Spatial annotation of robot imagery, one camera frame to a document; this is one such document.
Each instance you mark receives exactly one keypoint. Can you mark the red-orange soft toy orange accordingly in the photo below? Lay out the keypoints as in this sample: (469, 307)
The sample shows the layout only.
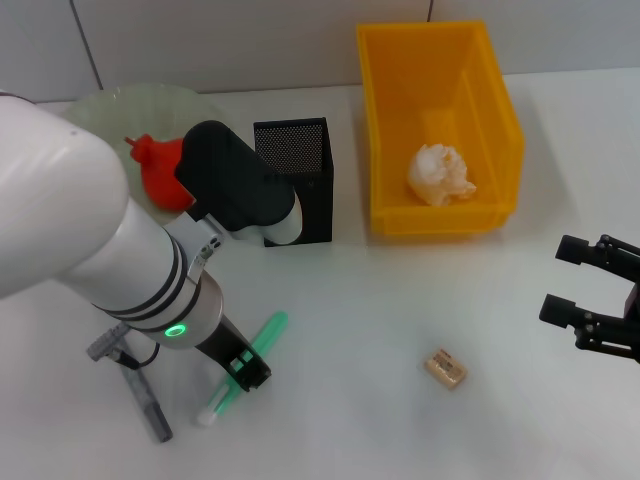
(155, 170)

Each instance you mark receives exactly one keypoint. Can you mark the green and white pen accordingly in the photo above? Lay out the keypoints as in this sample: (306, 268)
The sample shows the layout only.
(270, 330)

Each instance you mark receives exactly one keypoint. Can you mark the grey marker pen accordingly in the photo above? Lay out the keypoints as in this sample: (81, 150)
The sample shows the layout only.
(147, 405)

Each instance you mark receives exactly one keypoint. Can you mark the beige eraser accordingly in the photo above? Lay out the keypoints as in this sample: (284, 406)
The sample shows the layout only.
(446, 369)

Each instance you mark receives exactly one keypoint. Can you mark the white paper ball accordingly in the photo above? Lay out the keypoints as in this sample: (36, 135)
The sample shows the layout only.
(435, 172)

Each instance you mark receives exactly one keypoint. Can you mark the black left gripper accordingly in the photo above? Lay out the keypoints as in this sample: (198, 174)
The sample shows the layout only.
(220, 345)

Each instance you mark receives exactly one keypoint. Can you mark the black mesh pen holder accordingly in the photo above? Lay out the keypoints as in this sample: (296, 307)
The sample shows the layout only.
(315, 210)

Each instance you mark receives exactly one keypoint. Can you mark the pale green glass fruit plate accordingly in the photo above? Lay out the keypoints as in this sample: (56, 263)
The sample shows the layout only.
(125, 107)

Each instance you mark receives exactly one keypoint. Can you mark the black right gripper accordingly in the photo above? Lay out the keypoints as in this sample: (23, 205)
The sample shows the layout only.
(634, 300)

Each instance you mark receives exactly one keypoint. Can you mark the yellow plastic bin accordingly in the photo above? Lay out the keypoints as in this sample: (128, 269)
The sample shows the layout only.
(440, 100)

